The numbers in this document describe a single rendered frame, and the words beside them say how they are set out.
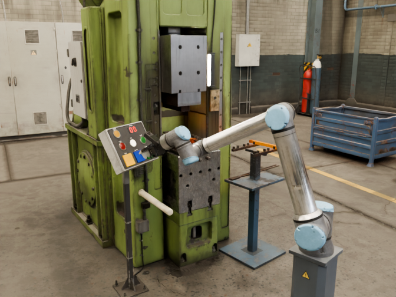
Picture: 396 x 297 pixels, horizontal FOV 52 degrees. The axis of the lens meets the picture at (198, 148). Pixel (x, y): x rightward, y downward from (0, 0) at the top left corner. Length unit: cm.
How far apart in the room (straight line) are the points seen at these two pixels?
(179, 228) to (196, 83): 110
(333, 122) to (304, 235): 466
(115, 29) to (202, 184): 134
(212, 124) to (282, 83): 779
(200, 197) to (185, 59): 104
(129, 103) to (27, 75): 515
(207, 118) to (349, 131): 356
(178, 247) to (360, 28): 957
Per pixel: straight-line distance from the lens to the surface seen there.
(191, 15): 313
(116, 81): 324
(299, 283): 243
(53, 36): 798
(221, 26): 327
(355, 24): 1205
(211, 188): 317
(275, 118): 197
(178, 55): 289
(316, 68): 998
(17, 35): 790
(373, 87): 1155
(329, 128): 668
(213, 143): 228
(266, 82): 1065
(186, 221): 314
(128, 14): 288
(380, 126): 633
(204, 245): 334
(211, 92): 321
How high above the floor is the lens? 170
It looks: 14 degrees down
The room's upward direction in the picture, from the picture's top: straight up
